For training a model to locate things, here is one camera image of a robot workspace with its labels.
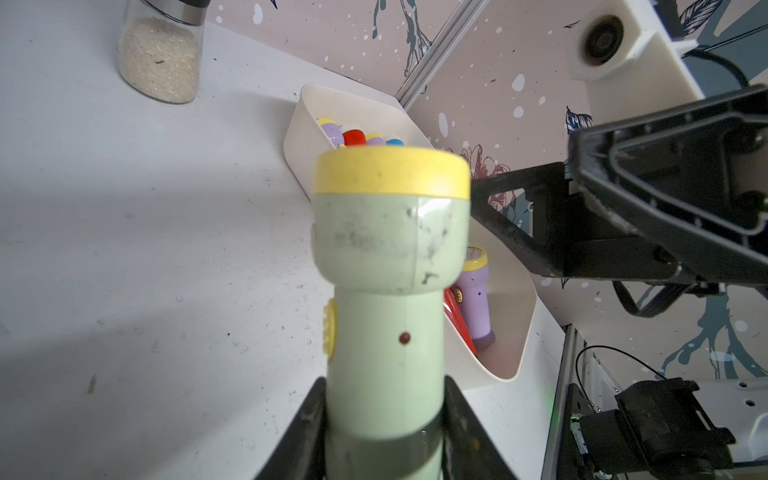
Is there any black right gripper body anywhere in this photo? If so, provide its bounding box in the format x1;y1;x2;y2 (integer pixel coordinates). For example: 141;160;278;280
539;162;687;282

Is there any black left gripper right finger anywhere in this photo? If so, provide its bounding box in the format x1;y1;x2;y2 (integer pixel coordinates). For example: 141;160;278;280
442;376;517;480

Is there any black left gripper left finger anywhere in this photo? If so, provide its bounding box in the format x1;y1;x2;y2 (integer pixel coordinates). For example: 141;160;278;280
255;377;327;480

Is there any purple flashlight horizontal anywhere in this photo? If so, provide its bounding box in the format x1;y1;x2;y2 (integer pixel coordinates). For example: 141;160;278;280
452;246;495;352

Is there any green flashlight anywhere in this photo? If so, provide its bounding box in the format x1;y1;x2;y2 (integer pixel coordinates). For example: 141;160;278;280
311;146;470;479

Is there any purple flashlight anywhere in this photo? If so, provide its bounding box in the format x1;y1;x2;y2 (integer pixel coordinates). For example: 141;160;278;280
366;133;386;146
317;117;345;148

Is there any red flashlight white cap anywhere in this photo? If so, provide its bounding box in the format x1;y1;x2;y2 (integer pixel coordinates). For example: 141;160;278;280
342;128;367;148

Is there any dark red flashlight horizontal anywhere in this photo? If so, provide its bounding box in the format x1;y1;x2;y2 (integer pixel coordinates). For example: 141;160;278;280
443;288;477;355

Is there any cream plastic storage tray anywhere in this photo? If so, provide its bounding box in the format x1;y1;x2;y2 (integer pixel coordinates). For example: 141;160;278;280
283;84;537;390

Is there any glass grinder with black cap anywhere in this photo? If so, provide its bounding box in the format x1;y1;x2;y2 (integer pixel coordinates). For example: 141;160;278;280
117;0;210;104

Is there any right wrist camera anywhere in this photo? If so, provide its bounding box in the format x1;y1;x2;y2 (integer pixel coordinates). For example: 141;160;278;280
565;1;705;125

